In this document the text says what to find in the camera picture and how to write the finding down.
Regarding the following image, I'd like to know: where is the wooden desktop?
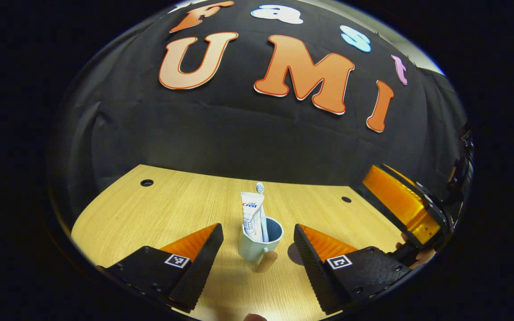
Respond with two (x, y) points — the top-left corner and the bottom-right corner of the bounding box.
(70, 164), (407, 321)

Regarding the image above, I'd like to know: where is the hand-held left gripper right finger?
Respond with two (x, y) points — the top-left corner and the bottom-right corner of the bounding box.
(293, 223), (412, 315)

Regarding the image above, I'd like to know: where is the dark brown round coaster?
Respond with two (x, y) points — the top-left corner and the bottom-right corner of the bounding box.
(287, 243), (305, 266)

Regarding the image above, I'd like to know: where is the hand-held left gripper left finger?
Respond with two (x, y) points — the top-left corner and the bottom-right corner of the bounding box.
(98, 222), (224, 313)

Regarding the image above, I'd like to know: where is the light blue cup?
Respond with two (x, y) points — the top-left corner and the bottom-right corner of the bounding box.
(238, 217), (285, 273)

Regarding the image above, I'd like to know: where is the white toothpaste tube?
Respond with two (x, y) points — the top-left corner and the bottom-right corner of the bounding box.
(240, 192), (265, 243)

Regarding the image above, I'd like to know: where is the white toothbrush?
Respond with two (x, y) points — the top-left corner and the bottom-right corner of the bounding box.
(256, 182), (270, 243)

